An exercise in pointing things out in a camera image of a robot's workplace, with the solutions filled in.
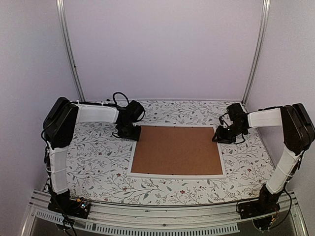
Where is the brown cardboard backing board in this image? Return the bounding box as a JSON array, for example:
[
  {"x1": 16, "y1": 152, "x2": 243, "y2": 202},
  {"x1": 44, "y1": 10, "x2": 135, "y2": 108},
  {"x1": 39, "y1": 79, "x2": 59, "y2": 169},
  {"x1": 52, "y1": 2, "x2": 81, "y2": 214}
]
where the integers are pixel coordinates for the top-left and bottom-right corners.
[{"x1": 130, "y1": 126, "x2": 223, "y2": 176}]

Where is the aluminium corner post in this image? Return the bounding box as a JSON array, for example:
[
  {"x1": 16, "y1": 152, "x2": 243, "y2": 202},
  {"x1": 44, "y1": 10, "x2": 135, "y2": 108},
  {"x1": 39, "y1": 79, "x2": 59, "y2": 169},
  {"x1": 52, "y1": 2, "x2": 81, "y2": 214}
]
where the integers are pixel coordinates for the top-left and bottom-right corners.
[
  {"x1": 242, "y1": 0, "x2": 271, "y2": 105},
  {"x1": 56, "y1": 0, "x2": 86, "y2": 102}
]

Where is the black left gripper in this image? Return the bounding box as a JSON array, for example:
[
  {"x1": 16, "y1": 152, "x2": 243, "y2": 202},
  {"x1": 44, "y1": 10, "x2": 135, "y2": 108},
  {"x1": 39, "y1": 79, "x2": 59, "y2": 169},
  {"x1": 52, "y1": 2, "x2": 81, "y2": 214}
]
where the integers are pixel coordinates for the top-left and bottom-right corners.
[{"x1": 119, "y1": 122, "x2": 142, "y2": 142}]

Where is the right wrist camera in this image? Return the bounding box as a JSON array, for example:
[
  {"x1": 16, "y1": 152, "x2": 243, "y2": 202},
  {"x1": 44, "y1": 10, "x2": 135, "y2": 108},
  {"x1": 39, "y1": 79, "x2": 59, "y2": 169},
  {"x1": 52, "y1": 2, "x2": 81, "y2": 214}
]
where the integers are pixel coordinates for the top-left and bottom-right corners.
[{"x1": 226, "y1": 103, "x2": 245, "y2": 121}]

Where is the aluminium front rail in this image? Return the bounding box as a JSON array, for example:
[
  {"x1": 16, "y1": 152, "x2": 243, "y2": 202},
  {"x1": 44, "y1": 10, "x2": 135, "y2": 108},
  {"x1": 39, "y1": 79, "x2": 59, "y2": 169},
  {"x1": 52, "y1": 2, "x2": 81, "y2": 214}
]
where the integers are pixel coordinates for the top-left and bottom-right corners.
[{"x1": 22, "y1": 191, "x2": 308, "y2": 236}]

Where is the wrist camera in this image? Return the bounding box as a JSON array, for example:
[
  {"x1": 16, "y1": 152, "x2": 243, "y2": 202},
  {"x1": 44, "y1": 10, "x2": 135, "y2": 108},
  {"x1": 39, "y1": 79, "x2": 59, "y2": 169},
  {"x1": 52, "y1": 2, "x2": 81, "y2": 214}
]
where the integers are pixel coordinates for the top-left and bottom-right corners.
[
  {"x1": 226, "y1": 103, "x2": 245, "y2": 121},
  {"x1": 126, "y1": 100, "x2": 146, "y2": 122}
]

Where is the right aluminium corner post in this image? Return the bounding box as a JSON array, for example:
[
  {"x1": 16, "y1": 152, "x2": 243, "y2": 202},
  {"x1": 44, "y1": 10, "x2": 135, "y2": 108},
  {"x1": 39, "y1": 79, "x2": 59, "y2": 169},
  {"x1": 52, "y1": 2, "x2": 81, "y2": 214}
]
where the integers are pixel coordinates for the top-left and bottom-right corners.
[{"x1": 242, "y1": 0, "x2": 271, "y2": 105}]

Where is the left aluminium corner post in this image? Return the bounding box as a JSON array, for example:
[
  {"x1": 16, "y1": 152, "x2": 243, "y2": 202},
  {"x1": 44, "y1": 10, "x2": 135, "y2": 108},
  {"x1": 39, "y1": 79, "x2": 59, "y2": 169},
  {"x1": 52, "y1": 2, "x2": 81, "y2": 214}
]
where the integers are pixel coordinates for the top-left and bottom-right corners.
[{"x1": 56, "y1": 0, "x2": 86, "y2": 102}]

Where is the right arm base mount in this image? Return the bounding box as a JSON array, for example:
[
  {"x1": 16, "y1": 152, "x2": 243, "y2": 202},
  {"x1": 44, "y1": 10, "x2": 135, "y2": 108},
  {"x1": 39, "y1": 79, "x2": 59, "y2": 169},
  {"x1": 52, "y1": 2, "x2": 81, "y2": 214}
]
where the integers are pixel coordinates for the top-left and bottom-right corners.
[{"x1": 235, "y1": 190, "x2": 293, "y2": 232}]

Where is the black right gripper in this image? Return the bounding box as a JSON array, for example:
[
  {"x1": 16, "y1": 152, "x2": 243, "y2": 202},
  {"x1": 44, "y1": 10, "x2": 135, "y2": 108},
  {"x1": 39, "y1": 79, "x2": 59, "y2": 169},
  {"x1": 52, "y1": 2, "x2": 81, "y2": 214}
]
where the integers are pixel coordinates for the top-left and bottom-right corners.
[{"x1": 212, "y1": 124, "x2": 246, "y2": 145}]

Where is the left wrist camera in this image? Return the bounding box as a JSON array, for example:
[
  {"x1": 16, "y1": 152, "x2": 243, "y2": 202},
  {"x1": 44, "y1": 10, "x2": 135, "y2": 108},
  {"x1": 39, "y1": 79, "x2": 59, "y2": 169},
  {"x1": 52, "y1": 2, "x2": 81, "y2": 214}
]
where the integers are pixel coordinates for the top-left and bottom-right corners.
[{"x1": 126, "y1": 100, "x2": 146, "y2": 122}]

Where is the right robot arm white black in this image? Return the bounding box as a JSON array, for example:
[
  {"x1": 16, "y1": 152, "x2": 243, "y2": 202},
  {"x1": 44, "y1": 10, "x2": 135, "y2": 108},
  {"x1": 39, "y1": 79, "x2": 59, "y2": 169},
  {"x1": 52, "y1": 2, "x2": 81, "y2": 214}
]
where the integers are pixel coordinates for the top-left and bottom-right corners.
[{"x1": 212, "y1": 103, "x2": 315, "y2": 214}]

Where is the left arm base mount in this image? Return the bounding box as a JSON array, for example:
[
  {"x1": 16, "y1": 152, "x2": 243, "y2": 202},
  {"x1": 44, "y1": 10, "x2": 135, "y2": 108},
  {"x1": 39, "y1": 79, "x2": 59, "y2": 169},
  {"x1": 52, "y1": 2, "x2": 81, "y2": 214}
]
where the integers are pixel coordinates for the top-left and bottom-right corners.
[{"x1": 48, "y1": 183, "x2": 91, "y2": 219}]

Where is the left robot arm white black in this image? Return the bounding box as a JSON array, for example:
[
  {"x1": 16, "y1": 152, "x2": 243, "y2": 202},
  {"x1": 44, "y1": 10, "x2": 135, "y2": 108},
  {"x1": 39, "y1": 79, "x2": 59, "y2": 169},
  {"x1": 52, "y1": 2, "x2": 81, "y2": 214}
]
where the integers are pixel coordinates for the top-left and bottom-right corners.
[{"x1": 41, "y1": 97, "x2": 145, "y2": 213}]

